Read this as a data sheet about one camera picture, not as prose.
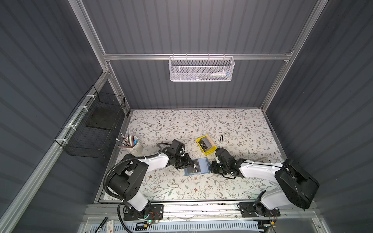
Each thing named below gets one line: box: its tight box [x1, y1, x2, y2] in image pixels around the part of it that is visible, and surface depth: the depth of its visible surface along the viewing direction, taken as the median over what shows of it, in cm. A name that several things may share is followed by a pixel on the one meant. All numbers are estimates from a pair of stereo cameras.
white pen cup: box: [125, 135, 143, 152], surface depth 93 cm
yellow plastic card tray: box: [195, 134, 218, 156], surface depth 98 cm
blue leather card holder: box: [184, 157, 211, 176], surface depth 91 cm
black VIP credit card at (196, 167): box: [191, 159, 202, 174], surface depth 91 cm
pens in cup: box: [115, 127, 137, 149], surface depth 93 cm
